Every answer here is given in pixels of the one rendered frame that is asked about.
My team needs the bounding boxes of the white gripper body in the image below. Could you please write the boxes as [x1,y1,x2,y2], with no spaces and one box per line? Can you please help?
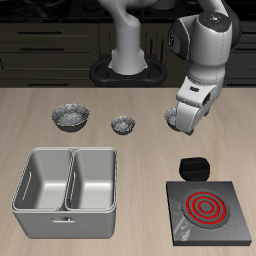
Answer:
[175,98,215,133]

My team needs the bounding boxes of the small grey fluted dish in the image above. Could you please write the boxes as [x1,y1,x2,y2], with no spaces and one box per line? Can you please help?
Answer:
[110,115,137,136]
[163,107,179,130]

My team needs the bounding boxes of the dark kitchen cupboards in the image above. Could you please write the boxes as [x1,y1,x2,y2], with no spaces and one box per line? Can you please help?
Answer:
[0,0,256,89]

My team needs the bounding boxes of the grey speckled bowl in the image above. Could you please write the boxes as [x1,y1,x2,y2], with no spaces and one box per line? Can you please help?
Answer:
[50,102,91,133]

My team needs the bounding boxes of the round black stove knob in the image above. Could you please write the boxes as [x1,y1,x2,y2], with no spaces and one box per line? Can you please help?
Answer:
[178,156,212,183]

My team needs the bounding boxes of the white two-bin basket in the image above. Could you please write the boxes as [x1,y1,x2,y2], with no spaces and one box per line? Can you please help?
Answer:
[10,146,119,241]

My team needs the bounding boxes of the flat dark grey stove plate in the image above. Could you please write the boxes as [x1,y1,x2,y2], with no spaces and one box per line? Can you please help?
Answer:
[165,180,254,248]

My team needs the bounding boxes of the flat black base plate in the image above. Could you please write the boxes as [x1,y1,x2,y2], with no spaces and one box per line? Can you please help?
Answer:
[88,54,168,85]

